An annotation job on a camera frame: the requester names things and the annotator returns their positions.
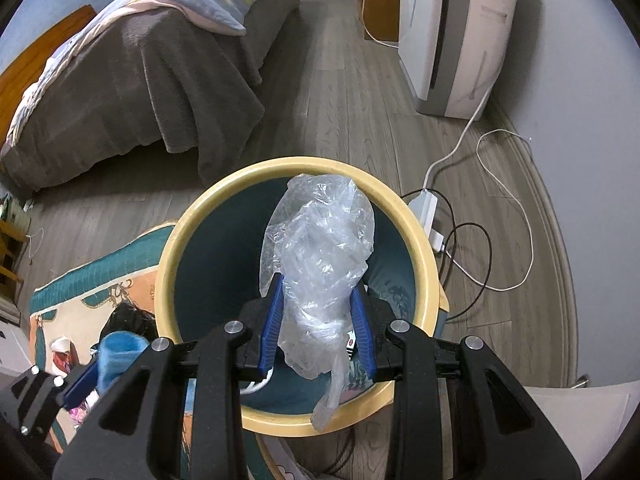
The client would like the clear plastic bag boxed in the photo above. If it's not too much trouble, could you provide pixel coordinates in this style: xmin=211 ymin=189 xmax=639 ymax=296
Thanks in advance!
xmin=259 ymin=174 xmax=375 ymax=431

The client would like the white air purifier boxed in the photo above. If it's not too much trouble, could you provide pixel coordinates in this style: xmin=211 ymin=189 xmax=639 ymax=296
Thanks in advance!
xmin=398 ymin=0 xmax=518 ymax=120

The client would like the black cable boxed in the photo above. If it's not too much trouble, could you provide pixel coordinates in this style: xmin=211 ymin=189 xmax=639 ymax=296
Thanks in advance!
xmin=399 ymin=187 xmax=494 ymax=323

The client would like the black plastic bag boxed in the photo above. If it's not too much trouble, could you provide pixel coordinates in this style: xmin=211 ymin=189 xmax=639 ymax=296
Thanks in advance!
xmin=99 ymin=301 xmax=158 ymax=342

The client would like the wooden headboard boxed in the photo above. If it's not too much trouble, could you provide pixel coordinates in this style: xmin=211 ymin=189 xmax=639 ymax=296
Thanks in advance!
xmin=0 ymin=4 xmax=96 ymax=142

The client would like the blue surgical face mask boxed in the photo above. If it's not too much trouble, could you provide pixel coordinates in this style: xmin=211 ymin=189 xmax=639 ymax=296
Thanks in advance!
xmin=96 ymin=330 xmax=149 ymax=396

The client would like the yellow teal trash bin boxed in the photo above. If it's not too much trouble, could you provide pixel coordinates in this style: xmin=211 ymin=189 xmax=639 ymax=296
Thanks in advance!
xmin=154 ymin=156 xmax=449 ymax=438

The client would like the bed with grey blanket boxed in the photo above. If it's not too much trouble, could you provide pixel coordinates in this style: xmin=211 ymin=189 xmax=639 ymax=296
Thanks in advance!
xmin=1 ymin=0 xmax=299 ymax=195

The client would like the red white wrapper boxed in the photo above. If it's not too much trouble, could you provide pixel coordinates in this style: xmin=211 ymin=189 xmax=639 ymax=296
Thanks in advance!
xmin=50 ymin=336 xmax=79 ymax=375

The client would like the white power strip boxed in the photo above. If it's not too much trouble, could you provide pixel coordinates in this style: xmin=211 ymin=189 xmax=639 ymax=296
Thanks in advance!
xmin=409 ymin=190 xmax=444 ymax=254

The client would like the teal orange patterned rug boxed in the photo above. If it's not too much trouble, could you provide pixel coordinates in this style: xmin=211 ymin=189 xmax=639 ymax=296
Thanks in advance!
xmin=28 ymin=222 xmax=302 ymax=480

